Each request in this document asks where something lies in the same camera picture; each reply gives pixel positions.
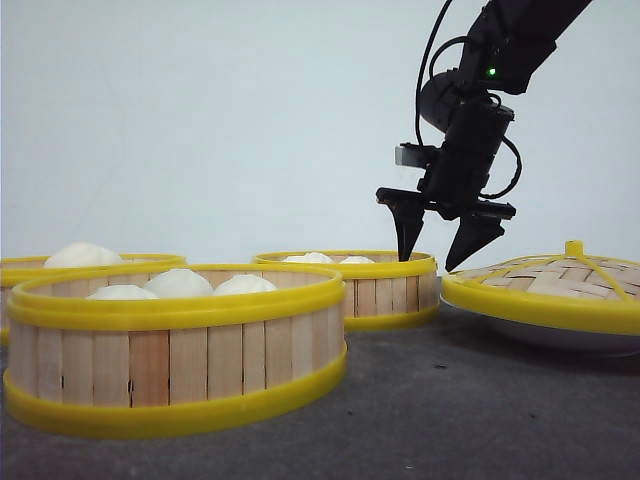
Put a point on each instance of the woven bamboo steamer lid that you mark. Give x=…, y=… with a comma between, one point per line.
x=572, y=290

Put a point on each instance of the steamer drawer with three buns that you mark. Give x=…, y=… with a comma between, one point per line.
x=133, y=369

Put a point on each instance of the steamer drawer with one bun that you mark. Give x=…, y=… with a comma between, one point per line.
x=17, y=270

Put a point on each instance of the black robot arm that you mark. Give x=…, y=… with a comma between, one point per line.
x=457, y=92

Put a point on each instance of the white steamed bun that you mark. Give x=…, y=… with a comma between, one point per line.
x=244, y=284
x=309, y=257
x=179, y=283
x=356, y=259
x=122, y=292

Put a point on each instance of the white plate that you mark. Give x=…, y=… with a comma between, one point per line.
x=579, y=341

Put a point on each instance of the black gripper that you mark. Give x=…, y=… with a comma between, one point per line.
x=456, y=174

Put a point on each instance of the steamer drawer with two buns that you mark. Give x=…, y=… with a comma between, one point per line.
x=387, y=294

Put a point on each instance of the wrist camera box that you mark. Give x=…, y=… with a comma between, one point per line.
x=414, y=156

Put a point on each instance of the white bun in single drawer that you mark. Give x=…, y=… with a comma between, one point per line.
x=83, y=254

